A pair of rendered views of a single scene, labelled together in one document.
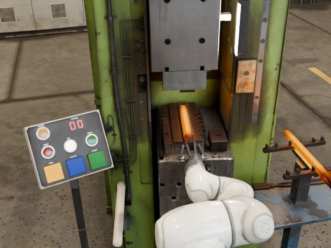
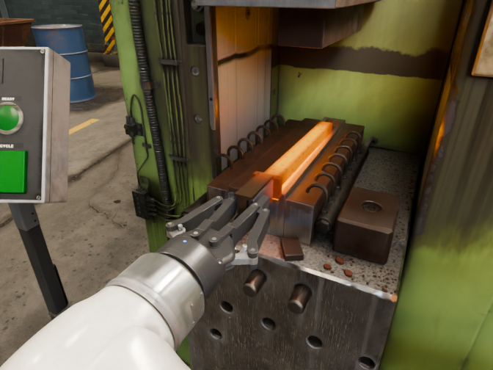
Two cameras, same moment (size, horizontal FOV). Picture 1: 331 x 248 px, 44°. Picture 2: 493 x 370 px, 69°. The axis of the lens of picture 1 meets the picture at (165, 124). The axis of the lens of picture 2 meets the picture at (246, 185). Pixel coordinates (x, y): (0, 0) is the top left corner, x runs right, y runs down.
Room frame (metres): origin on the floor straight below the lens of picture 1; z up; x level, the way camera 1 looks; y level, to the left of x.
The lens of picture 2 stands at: (1.24, -0.33, 1.29)
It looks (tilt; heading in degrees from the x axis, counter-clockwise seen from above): 29 degrees down; 29
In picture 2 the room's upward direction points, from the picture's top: straight up
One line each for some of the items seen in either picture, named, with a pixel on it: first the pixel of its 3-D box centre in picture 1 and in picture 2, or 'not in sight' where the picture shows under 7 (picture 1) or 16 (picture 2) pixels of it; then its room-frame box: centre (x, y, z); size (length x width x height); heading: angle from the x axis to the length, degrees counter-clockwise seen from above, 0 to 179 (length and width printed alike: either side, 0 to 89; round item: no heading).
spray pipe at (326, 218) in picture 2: (202, 128); (346, 182); (1.89, -0.20, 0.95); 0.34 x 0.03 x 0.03; 2
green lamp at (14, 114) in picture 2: (91, 139); (6, 118); (1.58, 0.34, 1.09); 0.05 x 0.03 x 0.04; 92
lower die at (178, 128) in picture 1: (181, 125); (297, 162); (1.92, -0.08, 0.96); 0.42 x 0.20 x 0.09; 2
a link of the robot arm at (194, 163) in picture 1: (195, 170); (156, 301); (1.43, -0.13, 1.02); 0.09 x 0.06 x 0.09; 92
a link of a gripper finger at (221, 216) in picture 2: (188, 152); (216, 224); (1.57, -0.10, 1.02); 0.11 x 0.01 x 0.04; 7
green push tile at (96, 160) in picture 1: (96, 160); (6, 172); (1.54, 0.32, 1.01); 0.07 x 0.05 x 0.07; 117
